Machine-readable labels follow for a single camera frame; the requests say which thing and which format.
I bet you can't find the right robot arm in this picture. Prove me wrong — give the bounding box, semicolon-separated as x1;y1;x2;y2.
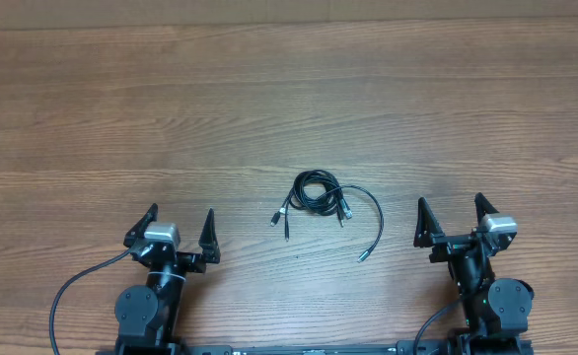
410;192;535;354

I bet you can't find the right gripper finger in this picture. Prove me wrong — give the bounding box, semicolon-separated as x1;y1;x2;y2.
413;197;446;248
474;192;498;225

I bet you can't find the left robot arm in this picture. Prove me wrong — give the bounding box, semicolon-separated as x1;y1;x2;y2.
114;204;221;355

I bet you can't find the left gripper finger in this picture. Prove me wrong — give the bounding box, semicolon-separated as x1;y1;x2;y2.
198;208;221;264
123;203;159;248

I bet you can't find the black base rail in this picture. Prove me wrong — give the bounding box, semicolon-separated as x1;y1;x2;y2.
97;339;535;355

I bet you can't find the black cable silver plug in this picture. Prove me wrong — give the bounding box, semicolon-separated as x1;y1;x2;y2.
303;182;385;263

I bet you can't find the black cable white tag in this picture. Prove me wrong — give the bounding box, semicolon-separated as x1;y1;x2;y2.
270;170;345;242

